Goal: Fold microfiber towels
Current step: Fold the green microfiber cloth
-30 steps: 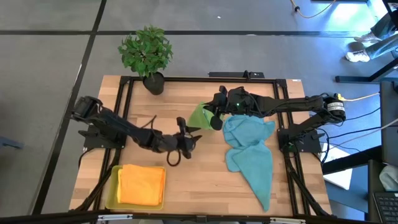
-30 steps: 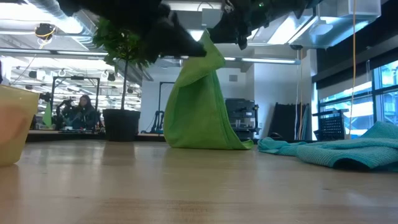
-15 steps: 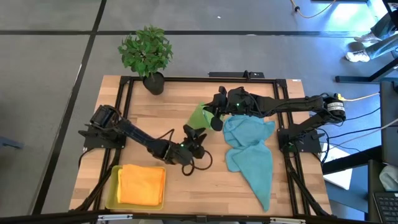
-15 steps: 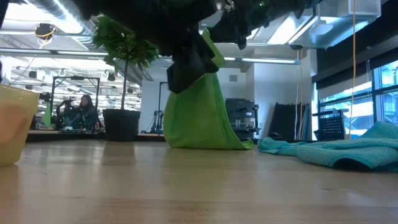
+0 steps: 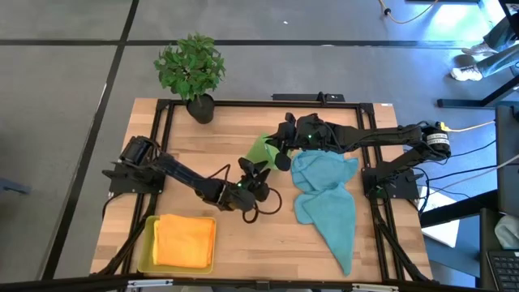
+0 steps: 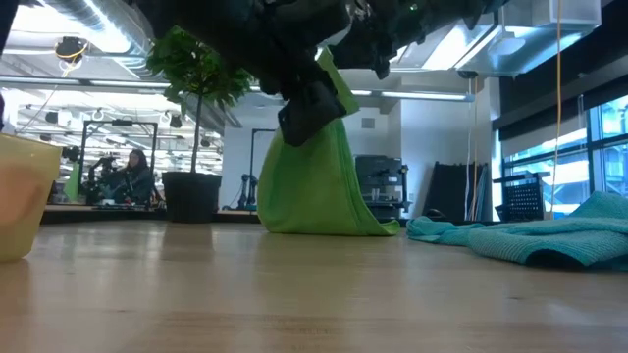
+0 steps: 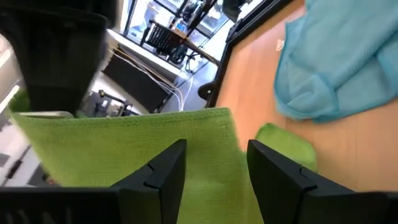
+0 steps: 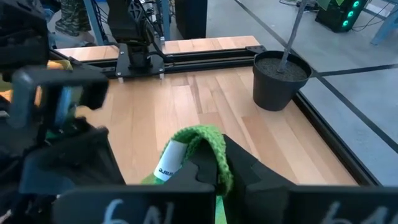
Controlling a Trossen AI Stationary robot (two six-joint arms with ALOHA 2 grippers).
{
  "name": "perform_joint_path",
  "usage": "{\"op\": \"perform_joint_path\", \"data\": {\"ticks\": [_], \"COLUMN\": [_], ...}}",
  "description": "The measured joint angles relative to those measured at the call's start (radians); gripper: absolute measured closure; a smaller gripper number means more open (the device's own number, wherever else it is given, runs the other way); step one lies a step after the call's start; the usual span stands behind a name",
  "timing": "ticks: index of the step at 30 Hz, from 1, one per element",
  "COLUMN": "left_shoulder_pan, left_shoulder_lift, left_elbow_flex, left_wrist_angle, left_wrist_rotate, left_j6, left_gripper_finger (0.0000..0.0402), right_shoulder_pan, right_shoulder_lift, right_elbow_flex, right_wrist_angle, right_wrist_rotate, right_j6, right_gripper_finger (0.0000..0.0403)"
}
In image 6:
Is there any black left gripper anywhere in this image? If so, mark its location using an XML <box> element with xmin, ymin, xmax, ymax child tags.
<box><xmin>136</xmin><ymin>0</ymin><xmax>354</xmax><ymax>147</ymax></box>

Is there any black table frame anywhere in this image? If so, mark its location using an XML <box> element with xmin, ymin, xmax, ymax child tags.
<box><xmin>41</xmin><ymin>204</ymin><xmax>262</xmax><ymax>226</ymax></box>

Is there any large window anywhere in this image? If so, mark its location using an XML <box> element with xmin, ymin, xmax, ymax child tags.
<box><xmin>502</xmin><ymin>92</ymin><xmax>628</xmax><ymax>217</ymax></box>

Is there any yellow plastic bin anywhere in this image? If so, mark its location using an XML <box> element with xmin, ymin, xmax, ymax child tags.
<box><xmin>0</xmin><ymin>132</ymin><xmax>63</xmax><ymax>263</ymax></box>

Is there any black perforated cart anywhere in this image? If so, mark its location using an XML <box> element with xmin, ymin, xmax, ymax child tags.
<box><xmin>493</xmin><ymin>171</ymin><xmax>551</xmax><ymax>222</ymax></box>

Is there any green microfiber towel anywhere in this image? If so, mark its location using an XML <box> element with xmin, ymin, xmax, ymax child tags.
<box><xmin>256</xmin><ymin>46</ymin><xmax>401</xmax><ymax>237</ymax></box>

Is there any person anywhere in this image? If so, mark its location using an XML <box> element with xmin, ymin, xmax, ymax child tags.
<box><xmin>115</xmin><ymin>148</ymin><xmax>157</xmax><ymax>207</ymax></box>

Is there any teal microfiber towel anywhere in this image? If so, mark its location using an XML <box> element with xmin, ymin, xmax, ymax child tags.
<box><xmin>568</xmin><ymin>189</ymin><xmax>628</xmax><ymax>222</ymax></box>
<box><xmin>405</xmin><ymin>203</ymin><xmax>628</xmax><ymax>272</ymax></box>

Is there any ceiling cable reel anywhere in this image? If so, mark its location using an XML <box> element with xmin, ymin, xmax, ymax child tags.
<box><xmin>54</xmin><ymin>36</ymin><xmax>89</xmax><ymax>64</ymax></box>

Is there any black equipment cabinet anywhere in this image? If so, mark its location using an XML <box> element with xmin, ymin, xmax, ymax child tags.
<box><xmin>354</xmin><ymin>155</ymin><xmax>411</xmax><ymax>221</ymax></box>

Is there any potted green plant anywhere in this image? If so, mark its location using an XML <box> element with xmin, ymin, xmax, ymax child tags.
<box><xmin>145</xmin><ymin>26</ymin><xmax>254</xmax><ymax>225</ymax></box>

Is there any black gantry frame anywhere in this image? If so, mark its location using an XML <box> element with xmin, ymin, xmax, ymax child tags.
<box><xmin>77</xmin><ymin>119</ymin><xmax>159</xmax><ymax>187</ymax></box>
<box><xmin>248</xmin><ymin>127</ymin><xmax>277</xmax><ymax>190</ymax></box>

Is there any black panel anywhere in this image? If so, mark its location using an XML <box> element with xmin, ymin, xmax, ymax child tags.
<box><xmin>422</xmin><ymin>161</ymin><xmax>492</xmax><ymax>223</ymax></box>

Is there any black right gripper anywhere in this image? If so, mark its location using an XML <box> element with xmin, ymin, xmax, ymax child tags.
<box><xmin>326</xmin><ymin>0</ymin><xmax>492</xmax><ymax>79</ymax></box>

